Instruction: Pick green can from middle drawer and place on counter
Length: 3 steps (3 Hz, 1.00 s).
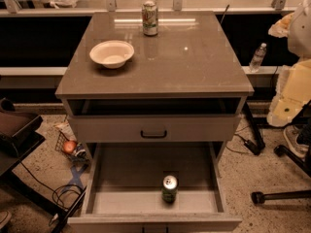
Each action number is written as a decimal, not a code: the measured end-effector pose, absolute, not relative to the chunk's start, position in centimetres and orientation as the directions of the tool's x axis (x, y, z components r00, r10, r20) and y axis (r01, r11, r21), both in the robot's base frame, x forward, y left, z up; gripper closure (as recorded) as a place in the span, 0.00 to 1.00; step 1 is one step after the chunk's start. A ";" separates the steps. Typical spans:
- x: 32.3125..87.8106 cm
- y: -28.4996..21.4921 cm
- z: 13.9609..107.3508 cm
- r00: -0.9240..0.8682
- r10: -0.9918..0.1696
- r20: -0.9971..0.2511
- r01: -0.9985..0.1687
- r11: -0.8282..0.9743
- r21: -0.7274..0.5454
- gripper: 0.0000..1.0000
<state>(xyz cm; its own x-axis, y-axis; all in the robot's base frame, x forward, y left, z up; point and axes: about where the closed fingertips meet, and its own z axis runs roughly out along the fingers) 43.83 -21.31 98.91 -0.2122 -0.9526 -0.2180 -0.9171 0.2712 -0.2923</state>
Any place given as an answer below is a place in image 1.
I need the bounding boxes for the wire basket with snacks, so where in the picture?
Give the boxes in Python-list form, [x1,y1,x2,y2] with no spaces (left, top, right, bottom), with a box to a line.
[55,133,88,163]

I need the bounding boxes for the black floor cable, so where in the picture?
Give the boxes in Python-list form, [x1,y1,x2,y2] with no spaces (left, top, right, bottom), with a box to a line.
[12,146,86,212]

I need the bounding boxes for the white green tall can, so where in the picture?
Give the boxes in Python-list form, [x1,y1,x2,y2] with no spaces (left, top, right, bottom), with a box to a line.
[142,0,158,36]

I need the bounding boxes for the black power adapter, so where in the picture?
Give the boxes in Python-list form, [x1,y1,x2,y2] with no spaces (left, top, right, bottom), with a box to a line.
[244,140,260,155]

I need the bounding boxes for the dark side table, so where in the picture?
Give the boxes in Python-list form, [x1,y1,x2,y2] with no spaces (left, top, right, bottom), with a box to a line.
[0,98,45,176]

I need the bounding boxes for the clear water bottle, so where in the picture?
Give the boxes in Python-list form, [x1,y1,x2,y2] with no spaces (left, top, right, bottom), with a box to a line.
[249,43,266,73]

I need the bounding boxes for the open middle drawer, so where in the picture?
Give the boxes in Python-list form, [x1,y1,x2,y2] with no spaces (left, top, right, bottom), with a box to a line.
[68,143,241,233]

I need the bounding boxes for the green soda can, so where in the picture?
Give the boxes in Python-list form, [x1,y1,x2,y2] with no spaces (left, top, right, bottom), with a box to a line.
[161,175,178,203]

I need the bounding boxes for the black chair base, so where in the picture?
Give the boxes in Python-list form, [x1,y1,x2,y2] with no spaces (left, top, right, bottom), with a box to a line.
[251,144,311,206]

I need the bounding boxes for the white paper bowl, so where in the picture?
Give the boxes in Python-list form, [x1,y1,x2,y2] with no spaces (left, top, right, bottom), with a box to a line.
[89,41,134,69]

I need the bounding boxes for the black drawer handle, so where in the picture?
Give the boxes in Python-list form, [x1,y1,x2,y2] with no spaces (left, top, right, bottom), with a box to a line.
[140,130,167,139]

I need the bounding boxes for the grey sneaker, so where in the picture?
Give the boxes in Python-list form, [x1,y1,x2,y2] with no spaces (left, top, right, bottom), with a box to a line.
[283,125,309,159]

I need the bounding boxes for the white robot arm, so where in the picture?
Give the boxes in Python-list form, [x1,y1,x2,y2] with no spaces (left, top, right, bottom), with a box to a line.
[266,0,311,127]

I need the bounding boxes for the orange apple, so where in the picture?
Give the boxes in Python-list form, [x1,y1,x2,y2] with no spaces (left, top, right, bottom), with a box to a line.
[62,141,77,154]

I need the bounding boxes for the grey drawer cabinet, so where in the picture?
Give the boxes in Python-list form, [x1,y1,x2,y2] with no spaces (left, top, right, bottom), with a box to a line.
[56,12,253,166]

